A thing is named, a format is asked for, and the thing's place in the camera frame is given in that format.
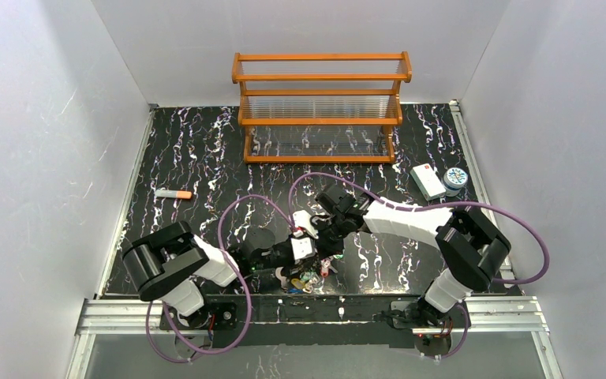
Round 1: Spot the cluster of tagged keys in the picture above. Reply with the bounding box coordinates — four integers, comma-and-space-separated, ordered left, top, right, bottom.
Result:
285, 254, 344, 294

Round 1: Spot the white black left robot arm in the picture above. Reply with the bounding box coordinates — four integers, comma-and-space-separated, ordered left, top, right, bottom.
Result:
122, 221, 318, 317

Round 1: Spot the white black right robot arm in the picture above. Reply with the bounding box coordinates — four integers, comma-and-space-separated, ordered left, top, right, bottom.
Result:
311, 185, 511, 327

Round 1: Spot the white rectangular box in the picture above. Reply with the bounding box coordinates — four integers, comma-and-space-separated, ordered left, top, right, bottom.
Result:
410, 163, 446, 201

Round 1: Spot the orange wooden shelf rack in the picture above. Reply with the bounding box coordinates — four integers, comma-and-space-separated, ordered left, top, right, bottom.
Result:
231, 51, 413, 164

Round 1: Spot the orange grey marker pen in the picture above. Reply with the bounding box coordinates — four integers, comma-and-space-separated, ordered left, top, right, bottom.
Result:
155, 189, 193, 200

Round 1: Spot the blue white round tin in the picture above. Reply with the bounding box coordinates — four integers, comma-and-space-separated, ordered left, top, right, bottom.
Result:
441, 167, 469, 197

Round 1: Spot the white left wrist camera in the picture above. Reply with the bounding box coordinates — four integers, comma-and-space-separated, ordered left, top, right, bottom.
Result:
290, 237, 316, 262

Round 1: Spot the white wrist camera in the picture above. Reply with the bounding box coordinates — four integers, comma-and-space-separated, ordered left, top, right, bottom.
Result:
290, 237, 316, 262
293, 210, 319, 239

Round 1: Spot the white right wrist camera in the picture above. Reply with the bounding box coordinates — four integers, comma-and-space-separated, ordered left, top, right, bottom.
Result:
293, 210, 319, 239

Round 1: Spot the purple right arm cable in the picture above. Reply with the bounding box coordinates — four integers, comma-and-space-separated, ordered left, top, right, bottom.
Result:
287, 172, 551, 361

